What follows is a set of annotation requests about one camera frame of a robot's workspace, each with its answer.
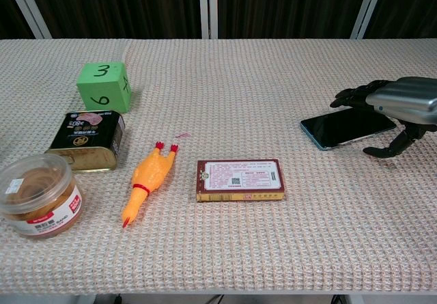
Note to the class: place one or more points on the white frame post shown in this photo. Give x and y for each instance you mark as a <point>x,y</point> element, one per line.
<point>208,7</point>
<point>29,10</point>
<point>368,7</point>

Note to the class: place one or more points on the black gold luncheon meat can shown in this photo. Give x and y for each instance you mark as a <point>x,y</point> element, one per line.
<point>87,136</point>

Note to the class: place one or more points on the beige waffle-weave tablecloth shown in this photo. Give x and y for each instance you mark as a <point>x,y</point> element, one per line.
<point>239,249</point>

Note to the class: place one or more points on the orange rubber chicken toy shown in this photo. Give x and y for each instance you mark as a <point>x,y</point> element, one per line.
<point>153,174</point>

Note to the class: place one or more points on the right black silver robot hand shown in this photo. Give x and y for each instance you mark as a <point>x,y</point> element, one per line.
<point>403,95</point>

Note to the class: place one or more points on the dark pleated curtain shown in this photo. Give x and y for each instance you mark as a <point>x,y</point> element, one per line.
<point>119,7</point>

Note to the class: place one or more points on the clear plastic snack tub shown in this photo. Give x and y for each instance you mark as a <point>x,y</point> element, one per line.
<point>37,194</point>

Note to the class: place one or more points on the black teal-backed smartphone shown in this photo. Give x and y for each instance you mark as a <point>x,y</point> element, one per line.
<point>341,128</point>

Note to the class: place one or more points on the small red thread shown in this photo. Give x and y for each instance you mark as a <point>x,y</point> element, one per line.
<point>182,135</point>

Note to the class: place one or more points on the green numbered foam cube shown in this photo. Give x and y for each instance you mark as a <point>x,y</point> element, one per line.
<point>102,85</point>

